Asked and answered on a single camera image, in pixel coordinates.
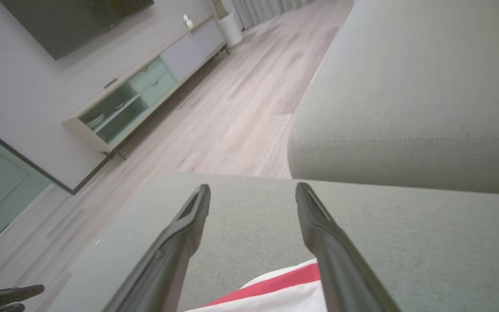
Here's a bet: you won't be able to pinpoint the white ribbed basket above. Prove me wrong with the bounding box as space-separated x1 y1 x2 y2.
217 11 245 48

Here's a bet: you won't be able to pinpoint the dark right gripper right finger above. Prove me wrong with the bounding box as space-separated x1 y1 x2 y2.
295 182 402 312

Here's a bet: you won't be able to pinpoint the pale green door panel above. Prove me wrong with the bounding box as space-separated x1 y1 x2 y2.
0 119 54 246

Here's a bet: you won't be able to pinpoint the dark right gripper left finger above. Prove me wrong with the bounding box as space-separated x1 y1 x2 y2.
101 184 211 312

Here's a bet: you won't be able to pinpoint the black wall television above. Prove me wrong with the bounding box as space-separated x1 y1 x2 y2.
0 0 155 61

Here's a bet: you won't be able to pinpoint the grey fabric sofa seat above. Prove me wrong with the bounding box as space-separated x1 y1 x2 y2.
48 172 499 312

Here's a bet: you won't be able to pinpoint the grey fabric sofa side section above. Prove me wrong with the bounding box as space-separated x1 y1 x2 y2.
287 0 499 196

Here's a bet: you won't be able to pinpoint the white dishes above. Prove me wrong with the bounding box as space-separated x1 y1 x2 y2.
85 113 106 129

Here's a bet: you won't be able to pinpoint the grey curtain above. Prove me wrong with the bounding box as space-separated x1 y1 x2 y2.
231 0 319 30

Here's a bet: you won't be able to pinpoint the red Bulls basketball jersey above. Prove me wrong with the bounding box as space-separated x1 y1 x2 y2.
184 258 329 312

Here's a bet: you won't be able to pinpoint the long grey and green TV cabinet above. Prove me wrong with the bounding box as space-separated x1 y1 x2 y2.
62 15 230 161

